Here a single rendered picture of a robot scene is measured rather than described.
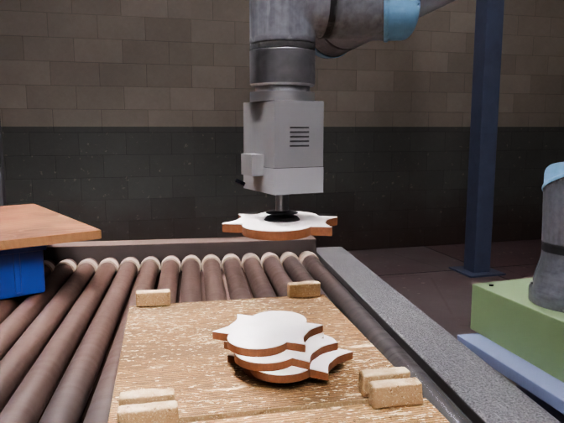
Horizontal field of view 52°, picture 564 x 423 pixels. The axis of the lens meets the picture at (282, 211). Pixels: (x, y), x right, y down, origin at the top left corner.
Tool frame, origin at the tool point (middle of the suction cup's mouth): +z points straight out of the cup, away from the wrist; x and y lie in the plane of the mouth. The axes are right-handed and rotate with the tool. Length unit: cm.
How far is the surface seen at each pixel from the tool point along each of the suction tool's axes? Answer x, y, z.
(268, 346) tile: -2.2, 0.8, 13.9
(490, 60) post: 338, -286, -66
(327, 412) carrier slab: 0.1, 10.6, 18.4
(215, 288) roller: 9, -46, 20
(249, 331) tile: -2.2, -4.7, 13.9
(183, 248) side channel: 12, -79, 19
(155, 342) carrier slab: -11.1, -17.9, 18.4
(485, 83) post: 335, -287, -48
